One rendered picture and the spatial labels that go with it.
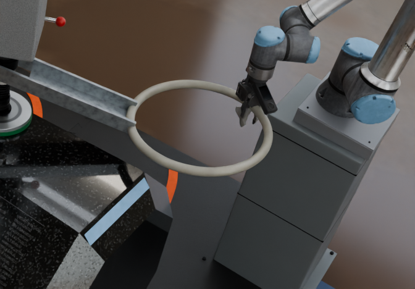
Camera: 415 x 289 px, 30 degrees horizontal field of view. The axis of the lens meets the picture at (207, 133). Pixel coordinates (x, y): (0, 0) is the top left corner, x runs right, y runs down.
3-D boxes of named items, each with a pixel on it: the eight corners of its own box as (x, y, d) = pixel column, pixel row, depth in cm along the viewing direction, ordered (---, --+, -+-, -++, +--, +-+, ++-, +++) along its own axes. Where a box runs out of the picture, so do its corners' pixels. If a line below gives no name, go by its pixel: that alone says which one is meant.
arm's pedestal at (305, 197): (246, 202, 380) (301, 62, 328) (336, 255, 367) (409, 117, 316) (196, 261, 342) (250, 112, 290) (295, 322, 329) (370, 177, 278)
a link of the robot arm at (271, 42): (289, 40, 248) (259, 37, 246) (280, 72, 256) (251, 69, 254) (283, 25, 255) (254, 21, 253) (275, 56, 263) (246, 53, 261)
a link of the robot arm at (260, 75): (280, 68, 258) (257, 72, 253) (276, 79, 261) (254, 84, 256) (265, 53, 263) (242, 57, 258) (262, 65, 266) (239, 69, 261)
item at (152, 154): (120, 170, 235) (120, 163, 233) (129, 78, 273) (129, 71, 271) (278, 185, 240) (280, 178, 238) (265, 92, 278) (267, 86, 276)
